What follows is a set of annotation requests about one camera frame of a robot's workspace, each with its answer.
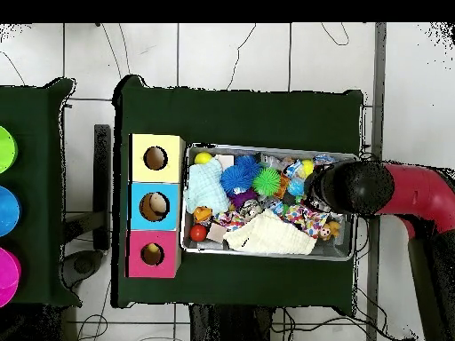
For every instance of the cream waffle cloth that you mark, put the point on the cream waffle cloth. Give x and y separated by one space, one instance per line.
270 234

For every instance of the yellow plush toy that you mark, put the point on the yellow plush toy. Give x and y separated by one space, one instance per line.
153 247

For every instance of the brown plush toy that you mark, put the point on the brown plush toy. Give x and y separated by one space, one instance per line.
330 231

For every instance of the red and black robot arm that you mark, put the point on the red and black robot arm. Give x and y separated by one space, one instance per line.
419 191

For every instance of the wooden box with three holes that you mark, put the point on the wooden box with three holes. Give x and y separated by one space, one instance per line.
174 170

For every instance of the silver mesh bin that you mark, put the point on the silver mesh bin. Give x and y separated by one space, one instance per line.
193 245

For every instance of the large blue spiky ball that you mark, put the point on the large blue spiky ball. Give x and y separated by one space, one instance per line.
236 179

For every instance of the mint waffle cloth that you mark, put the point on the mint waffle cloth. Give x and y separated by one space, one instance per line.
206 186

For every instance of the small blue spiky ball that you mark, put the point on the small blue spiky ball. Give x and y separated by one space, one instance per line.
249 163

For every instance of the green spiky ball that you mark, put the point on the green spiky ball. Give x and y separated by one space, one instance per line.
266 181

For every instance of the yellow plastic ball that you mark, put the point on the yellow plastic ball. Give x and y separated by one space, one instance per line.
203 157
307 167

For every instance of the red ball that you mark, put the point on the red ball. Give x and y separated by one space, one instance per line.
198 232

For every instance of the dark green table cloth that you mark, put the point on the dark green table cloth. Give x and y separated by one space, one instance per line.
32 195
241 117

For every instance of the black upright panel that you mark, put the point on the black upright panel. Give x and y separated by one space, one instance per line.
102 177

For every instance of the dark grey rounded base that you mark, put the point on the dark grey rounded base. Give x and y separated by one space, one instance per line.
81 266

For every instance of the blue plastic cup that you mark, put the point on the blue plastic cup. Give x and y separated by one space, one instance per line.
7 211

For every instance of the green plastic cup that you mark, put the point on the green plastic cup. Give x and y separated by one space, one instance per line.
5 149

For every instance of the magenta plastic cup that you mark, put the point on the magenta plastic cup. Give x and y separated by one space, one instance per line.
7 277

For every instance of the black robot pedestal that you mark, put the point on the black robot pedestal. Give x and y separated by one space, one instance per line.
231 326

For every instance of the grey metal rail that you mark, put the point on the grey metal rail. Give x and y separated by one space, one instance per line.
379 71

